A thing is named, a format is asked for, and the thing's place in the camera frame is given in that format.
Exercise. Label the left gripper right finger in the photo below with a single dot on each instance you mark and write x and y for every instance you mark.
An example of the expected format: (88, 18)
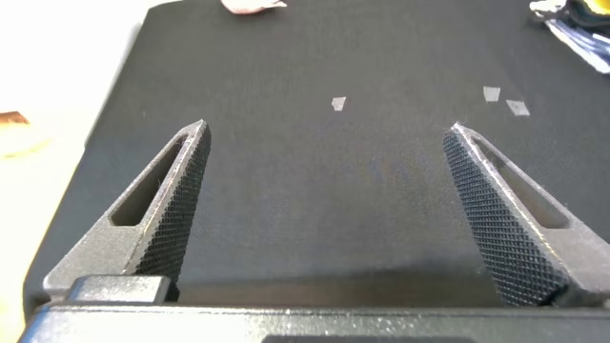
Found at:
(519, 224)

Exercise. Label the small grey tape piece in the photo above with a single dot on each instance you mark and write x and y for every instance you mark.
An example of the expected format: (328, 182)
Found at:
(338, 103)

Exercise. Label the large clear tape piece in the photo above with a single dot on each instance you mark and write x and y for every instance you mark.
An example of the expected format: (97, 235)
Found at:
(517, 107)

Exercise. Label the tiny clear tape piece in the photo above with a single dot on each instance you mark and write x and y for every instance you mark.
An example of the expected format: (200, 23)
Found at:
(492, 94)

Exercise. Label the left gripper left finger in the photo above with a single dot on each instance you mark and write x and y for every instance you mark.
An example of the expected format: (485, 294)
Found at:
(152, 219)

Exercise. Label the pink plush peach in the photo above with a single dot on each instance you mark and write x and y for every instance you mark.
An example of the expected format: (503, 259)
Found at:
(252, 5)

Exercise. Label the grey towel with orange marks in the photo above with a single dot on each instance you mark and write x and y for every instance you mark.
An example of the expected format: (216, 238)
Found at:
(579, 35)

